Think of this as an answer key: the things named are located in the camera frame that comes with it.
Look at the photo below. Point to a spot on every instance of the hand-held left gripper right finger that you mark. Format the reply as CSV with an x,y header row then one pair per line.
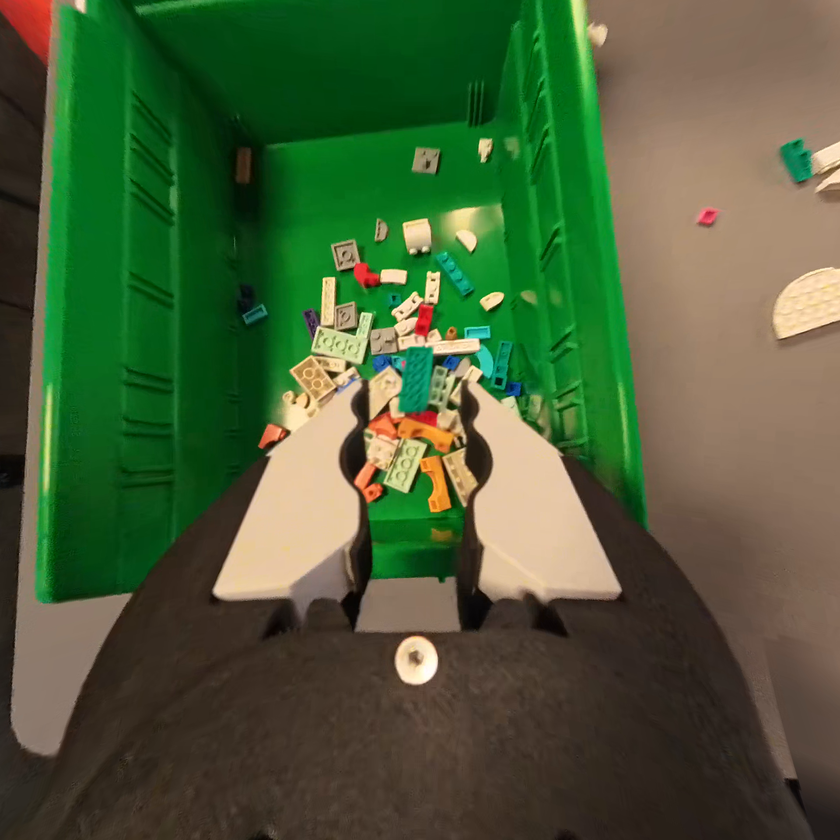
x,y
531,518

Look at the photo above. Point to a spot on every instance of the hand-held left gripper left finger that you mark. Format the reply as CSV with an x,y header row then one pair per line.
x,y
295,512

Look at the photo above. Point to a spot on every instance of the pile of mixed lego pieces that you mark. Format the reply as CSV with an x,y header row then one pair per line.
x,y
415,377

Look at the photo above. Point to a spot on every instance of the green plastic bin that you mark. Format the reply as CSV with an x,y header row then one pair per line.
x,y
197,262

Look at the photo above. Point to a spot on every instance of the pink lego piece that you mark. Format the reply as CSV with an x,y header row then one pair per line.
x,y
707,216

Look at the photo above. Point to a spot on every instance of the white half-round lego plate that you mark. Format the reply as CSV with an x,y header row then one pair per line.
x,y
808,303

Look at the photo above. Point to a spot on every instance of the teal lego brick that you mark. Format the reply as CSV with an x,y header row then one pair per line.
x,y
796,159

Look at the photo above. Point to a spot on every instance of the cluster of small white lego pieces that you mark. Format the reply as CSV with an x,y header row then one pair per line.
x,y
828,161

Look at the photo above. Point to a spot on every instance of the tiny white lego slope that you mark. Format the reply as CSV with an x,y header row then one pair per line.
x,y
597,33

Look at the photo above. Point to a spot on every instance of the red object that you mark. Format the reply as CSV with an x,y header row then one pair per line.
x,y
36,23

